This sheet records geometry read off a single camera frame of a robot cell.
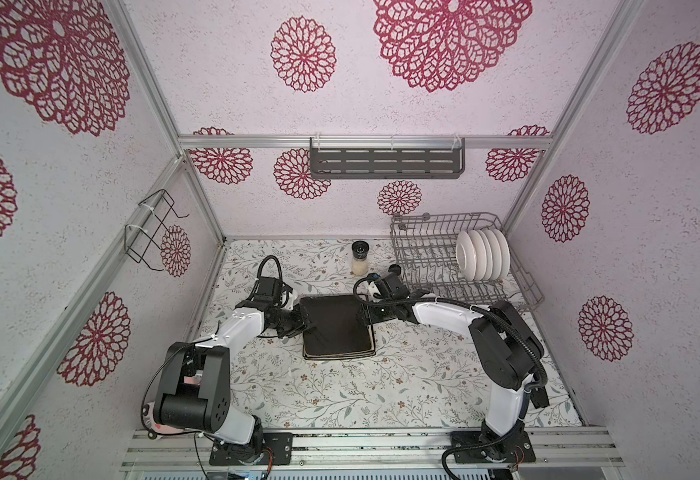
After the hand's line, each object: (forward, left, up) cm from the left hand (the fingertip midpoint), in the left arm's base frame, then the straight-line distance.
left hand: (313, 328), depth 89 cm
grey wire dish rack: (+36, -41, -6) cm, 55 cm away
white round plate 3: (+21, -58, +9) cm, 63 cm away
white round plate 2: (+20, -53, +9) cm, 58 cm away
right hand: (+7, -15, -1) cm, 17 cm away
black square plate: (-3, -7, -3) cm, 8 cm away
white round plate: (+23, -50, +6) cm, 55 cm away
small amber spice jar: (+19, -26, +4) cm, 33 cm away
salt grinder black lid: (+27, -15, +5) cm, 31 cm away
